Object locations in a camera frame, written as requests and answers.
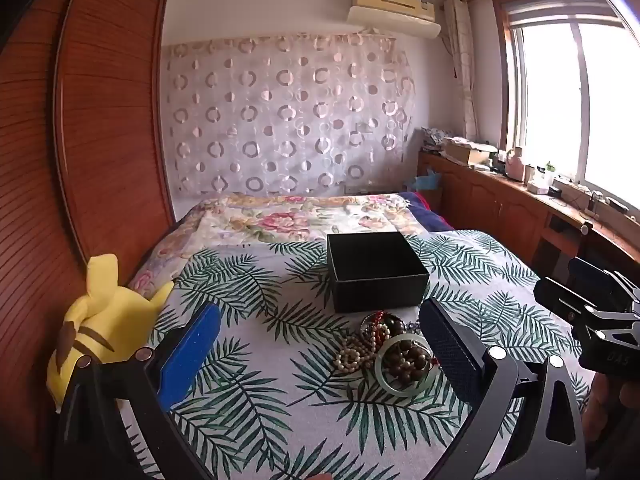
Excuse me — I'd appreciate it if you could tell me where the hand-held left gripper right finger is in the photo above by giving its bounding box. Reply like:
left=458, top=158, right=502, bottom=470
left=419, top=297, right=586, bottom=480

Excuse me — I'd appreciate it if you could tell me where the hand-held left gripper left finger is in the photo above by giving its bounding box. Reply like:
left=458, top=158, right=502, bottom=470
left=55, top=302, right=223, bottom=480

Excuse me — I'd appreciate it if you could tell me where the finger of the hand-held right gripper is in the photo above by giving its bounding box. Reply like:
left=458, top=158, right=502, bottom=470
left=569, top=256, right=631, bottom=306
left=533, top=276, right=621, bottom=341

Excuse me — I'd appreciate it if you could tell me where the brown wooden bead bracelet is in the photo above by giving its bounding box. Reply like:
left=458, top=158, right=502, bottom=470
left=387, top=342, right=434, bottom=372

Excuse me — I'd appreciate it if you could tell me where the dark red bead bracelet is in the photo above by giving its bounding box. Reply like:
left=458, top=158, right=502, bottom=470
left=360, top=311, right=407, bottom=348

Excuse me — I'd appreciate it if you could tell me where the green jade bangle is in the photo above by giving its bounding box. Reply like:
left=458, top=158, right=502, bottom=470
left=374, top=334, right=442, bottom=391

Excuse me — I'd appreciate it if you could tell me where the black square box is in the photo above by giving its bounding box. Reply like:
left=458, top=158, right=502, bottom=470
left=326, top=231, right=431, bottom=313

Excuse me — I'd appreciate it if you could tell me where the white pearl necklace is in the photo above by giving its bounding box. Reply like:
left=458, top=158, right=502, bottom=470
left=335, top=322, right=396, bottom=375

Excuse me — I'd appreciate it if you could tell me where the person's right hand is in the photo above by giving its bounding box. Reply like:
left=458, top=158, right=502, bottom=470
left=585, top=376, right=640, bottom=466

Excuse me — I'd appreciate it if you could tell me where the white power strip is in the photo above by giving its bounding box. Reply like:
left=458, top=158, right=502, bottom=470
left=554, top=179, right=632, bottom=214

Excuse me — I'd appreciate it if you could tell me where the palm leaf bed sheet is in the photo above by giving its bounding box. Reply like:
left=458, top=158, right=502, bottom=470
left=125, top=230, right=596, bottom=480

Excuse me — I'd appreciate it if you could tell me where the yellow plush toy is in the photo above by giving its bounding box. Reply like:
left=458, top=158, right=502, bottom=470
left=46, top=254, right=175, bottom=413

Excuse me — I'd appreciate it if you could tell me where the wooden cabinet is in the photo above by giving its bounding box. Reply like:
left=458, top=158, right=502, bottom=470
left=417, top=152, right=640, bottom=291

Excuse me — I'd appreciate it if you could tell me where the pink teapot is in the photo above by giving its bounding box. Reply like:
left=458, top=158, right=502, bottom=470
left=505, top=146, right=526, bottom=179

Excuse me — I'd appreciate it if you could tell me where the navy blue blanket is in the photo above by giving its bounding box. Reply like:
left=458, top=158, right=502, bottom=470
left=405, top=191, right=454, bottom=233

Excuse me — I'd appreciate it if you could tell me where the floral blanket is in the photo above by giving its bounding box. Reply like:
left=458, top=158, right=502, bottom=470
left=130, top=192, right=431, bottom=291

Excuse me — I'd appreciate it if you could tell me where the cardboard box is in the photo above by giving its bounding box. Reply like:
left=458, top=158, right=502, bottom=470
left=444, top=140, right=497, bottom=167

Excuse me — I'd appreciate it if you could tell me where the blue plastic bag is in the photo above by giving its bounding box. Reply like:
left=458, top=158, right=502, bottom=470
left=407, top=169, right=444, bottom=192

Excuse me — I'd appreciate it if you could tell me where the window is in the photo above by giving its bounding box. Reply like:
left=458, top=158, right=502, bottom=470
left=492, top=0, right=640, bottom=213

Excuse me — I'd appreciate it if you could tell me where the beige window drape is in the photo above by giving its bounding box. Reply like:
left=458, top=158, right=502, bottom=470
left=442, top=0, right=479, bottom=141

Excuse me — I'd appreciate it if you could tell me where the sheer circle-patterned curtain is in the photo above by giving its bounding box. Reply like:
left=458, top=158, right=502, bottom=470
left=161, top=30, right=418, bottom=198

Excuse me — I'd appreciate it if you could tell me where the wooden wardrobe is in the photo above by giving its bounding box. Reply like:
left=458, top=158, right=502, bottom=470
left=0, top=0, right=177, bottom=441

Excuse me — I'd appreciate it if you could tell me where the wall air conditioner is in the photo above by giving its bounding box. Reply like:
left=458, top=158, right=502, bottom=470
left=347, top=0, right=443, bottom=38

